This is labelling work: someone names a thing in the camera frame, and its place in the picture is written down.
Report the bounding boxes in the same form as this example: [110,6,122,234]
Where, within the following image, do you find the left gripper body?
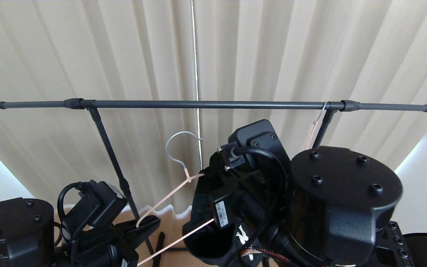
[56,222,140,267]

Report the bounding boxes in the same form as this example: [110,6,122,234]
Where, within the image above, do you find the black shorts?
[183,152,244,267]

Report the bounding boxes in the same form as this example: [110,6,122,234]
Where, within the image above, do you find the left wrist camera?
[62,180,128,241]

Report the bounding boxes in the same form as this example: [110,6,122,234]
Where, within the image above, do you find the pink clothes hanger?
[136,131,215,267]
[305,102,329,149]

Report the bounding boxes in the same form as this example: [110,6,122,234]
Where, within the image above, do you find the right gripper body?
[210,174,290,260]

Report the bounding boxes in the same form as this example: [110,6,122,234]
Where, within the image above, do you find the black clothes rack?
[0,98,427,267]

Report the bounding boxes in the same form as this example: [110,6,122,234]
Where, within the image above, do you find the beige curtain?
[0,0,427,223]

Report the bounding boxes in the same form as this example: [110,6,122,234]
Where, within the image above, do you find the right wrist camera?
[219,119,292,186]

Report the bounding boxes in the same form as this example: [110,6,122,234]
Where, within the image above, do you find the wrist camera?
[62,180,128,241]
[219,119,292,186]

